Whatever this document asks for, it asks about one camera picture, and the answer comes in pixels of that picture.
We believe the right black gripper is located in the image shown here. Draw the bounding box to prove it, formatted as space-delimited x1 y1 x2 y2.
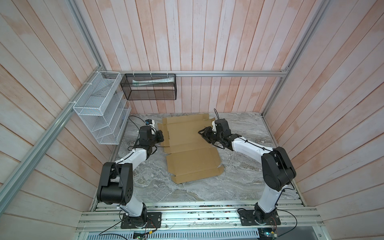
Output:
198 126 223 145

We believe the brown cardboard box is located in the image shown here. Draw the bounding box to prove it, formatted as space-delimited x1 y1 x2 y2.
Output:
158 114 225 184

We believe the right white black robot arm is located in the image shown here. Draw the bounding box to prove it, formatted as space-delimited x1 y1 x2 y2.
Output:
198 119 297 225

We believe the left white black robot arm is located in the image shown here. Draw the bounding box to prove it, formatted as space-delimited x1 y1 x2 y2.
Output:
97 120 164 228

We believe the white paper in basket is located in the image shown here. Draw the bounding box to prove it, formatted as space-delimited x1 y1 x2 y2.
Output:
132 77 175 87

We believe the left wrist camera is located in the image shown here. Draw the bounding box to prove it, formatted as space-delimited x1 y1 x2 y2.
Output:
145 119 155 127

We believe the black wire mesh basket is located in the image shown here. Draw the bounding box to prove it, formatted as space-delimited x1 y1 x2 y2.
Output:
120 73 177 101

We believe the white wire mesh shelf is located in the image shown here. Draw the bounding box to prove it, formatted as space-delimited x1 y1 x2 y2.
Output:
73 71 131 145

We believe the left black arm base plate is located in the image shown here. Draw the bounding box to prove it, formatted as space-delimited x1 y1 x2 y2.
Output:
121 212 162 229

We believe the aluminium frame rail front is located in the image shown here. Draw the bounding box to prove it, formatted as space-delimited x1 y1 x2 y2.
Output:
76 199 324 232

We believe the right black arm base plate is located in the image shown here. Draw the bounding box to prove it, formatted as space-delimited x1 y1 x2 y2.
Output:
237 208 281 226

